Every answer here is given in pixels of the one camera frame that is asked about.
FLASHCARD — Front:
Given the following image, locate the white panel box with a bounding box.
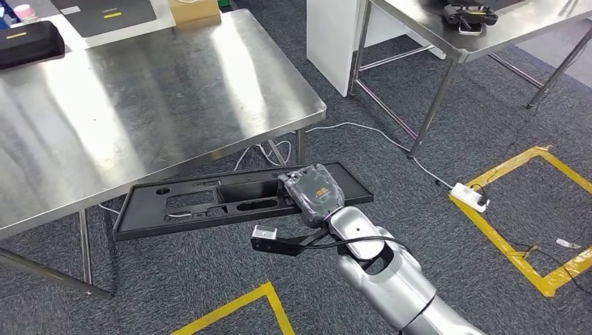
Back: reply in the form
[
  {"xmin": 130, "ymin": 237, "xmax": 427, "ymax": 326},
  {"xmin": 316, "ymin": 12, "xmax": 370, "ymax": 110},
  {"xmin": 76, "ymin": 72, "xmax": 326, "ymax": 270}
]
[{"xmin": 306, "ymin": 0, "xmax": 372, "ymax": 98}]

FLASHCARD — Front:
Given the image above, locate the dark grey flat case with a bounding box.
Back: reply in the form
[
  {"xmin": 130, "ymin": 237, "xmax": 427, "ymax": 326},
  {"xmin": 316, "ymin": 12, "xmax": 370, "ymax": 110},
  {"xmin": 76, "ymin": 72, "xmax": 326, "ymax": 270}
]
[{"xmin": 50, "ymin": 0, "xmax": 158, "ymax": 25}]

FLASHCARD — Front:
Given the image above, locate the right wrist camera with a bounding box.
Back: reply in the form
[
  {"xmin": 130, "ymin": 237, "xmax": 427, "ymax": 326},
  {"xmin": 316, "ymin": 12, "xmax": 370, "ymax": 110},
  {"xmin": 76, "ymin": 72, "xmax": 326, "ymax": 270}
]
[{"xmin": 250, "ymin": 224, "xmax": 332, "ymax": 258}]

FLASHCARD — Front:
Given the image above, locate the thin black floor cable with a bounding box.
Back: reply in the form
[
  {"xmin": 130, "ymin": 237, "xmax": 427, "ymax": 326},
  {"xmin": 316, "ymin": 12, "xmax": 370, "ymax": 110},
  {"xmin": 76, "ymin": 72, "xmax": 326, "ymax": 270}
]
[{"xmin": 469, "ymin": 184, "xmax": 592, "ymax": 297}]

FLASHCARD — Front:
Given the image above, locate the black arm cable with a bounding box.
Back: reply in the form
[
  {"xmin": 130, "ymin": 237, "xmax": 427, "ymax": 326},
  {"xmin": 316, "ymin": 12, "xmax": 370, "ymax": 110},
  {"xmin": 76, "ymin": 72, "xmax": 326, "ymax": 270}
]
[{"xmin": 300, "ymin": 235, "xmax": 410, "ymax": 254}]

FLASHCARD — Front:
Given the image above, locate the black plastic panel part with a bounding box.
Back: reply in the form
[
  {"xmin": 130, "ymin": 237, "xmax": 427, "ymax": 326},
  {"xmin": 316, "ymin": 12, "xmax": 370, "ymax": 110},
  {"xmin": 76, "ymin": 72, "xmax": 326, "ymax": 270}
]
[{"xmin": 112, "ymin": 160, "xmax": 375, "ymax": 243}]

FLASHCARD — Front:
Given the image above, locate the white power strip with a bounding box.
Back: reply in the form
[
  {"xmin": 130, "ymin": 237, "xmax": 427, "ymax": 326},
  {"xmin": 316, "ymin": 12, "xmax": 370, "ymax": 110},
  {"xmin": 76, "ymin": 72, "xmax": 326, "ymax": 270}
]
[{"xmin": 449, "ymin": 181, "xmax": 491, "ymax": 214}]

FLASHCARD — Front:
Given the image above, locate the black hard case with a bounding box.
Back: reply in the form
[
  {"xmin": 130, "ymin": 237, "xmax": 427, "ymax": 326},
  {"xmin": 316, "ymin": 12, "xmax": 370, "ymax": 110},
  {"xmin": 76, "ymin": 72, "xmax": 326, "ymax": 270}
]
[{"xmin": 0, "ymin": 20, "xmax": 66, "ymax": 71}]

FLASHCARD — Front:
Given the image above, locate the cardboard box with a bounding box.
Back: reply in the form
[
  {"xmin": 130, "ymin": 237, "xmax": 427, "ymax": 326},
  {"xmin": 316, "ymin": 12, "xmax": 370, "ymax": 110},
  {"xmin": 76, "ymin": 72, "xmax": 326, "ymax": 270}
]
[{"xmin": 167, "ymin": 0, "xmax": 222, "ymax": 27}]

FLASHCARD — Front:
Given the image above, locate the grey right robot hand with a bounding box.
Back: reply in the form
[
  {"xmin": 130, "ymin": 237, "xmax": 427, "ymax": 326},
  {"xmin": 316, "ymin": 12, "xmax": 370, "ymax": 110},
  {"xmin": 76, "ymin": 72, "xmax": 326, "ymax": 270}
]
[{"xmin": 278, "ymin": 163, "xmax": 346, "ymax": 230}]

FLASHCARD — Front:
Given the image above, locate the pink lidded jar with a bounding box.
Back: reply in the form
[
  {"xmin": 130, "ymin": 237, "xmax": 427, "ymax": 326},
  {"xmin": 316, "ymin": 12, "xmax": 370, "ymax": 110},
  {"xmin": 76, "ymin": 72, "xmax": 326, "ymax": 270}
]
[{"xmin": 12, "ymin": 3, "xmax": 40, "ymax": 25}]

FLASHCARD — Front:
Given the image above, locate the yellow floor tape square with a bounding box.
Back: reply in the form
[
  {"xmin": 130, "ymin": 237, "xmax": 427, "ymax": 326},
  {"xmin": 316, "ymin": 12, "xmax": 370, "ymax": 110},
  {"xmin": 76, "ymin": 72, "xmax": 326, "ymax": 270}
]
[{"xmin": 170, "ymin": 281, "xmax": 297, "ymax": 335}]

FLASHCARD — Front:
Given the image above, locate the steel workbench table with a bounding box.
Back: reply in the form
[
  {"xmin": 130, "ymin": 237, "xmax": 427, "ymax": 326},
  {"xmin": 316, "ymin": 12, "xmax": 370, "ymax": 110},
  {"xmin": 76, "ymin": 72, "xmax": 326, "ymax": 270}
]
[{"xmin": 0, "ymin": 8, "xmax": 327, "ymax": 299}]

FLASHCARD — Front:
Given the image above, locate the black handheld controller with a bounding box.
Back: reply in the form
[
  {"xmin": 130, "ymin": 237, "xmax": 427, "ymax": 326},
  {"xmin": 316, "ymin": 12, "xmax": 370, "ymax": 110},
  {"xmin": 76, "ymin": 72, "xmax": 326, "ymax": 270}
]
[{"xmin": 442, "ymin": 1, "xmax": 500, "ymax": 36}]

